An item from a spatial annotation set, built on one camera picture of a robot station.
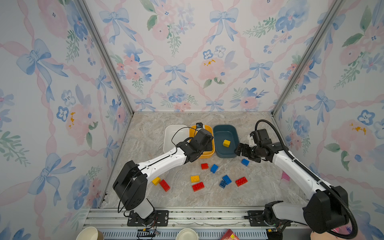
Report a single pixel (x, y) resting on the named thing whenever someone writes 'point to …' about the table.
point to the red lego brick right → (241, 181)
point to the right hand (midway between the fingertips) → (240, 152)
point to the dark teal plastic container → (226, 137)
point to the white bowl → (187, 234)
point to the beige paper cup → (90, 233)
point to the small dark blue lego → (222, 184)
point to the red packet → (229, 235)
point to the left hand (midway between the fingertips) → (210, 140)
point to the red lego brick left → (164, 185)
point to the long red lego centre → (197, 187)
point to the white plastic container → (174, 135)
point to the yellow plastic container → (208, 129)
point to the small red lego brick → (204, 166)
